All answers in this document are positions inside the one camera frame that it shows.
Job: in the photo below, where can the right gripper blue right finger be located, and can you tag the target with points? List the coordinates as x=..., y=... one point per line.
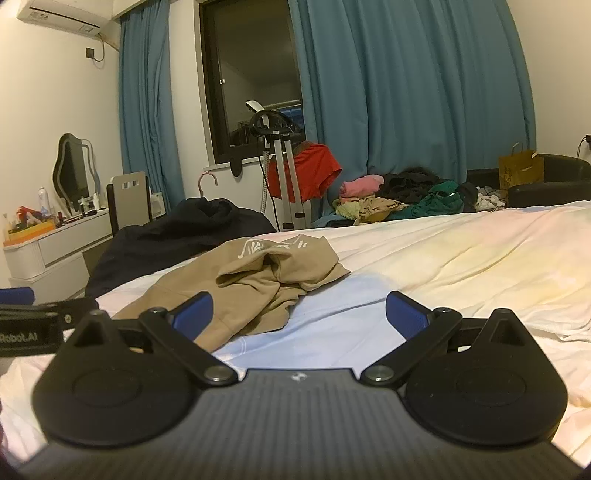
x=406, y=315

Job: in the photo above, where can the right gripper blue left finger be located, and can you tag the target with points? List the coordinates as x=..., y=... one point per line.
x=192, y=316

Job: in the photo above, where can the tan t-shirt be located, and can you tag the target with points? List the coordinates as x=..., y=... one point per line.
x=252, y=283

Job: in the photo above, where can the pink clothes hanger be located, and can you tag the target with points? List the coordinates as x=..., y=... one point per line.
x=206, y=182

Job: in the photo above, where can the white vanity dresser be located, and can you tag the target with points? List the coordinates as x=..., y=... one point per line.
x=57, y=265

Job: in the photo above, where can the black garment on bed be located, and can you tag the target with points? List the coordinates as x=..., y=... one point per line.
x=194, y=226

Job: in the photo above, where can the orange tray on dresser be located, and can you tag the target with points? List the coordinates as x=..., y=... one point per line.
x=29, y=233

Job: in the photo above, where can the olive garment in pile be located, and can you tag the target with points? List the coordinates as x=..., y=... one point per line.
x=369, y=209

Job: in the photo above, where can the green garment in pile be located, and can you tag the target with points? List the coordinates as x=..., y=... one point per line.
x=442, y=199

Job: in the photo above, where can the white spray bottle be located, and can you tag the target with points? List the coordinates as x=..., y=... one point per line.
x=44, y=203

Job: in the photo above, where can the black garment in pile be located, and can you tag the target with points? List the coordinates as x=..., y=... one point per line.
x=409, y=186

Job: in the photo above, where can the grey backed chair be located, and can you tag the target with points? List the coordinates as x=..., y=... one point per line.
x=128, y=201

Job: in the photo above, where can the pink garment in pile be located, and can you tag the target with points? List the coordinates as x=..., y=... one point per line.
x=361, y=187

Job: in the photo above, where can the pastel bed sheet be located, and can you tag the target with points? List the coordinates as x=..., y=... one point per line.
x=535, y=261

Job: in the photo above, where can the wavy vanity mirror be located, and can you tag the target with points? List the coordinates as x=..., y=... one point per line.
x=74, y=174

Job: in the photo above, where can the red garment on stand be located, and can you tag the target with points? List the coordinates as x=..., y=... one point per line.
x=316, y=169

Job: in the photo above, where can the left teal curtain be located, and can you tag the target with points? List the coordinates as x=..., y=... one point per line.
x=147, y=130

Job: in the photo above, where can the teal curtain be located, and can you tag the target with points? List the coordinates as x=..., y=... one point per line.
x=389, y=85
x=147, y=130

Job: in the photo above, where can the black armchair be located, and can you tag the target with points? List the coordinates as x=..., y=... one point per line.
x=566, y=180

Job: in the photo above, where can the right teal curtain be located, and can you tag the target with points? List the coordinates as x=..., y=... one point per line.
x=389, y=85

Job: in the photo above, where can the dark window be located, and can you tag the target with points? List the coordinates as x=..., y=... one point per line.
x=249, y=53

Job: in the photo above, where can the white air conditioner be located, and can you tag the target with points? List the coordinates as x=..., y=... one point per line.
x=84, y=17

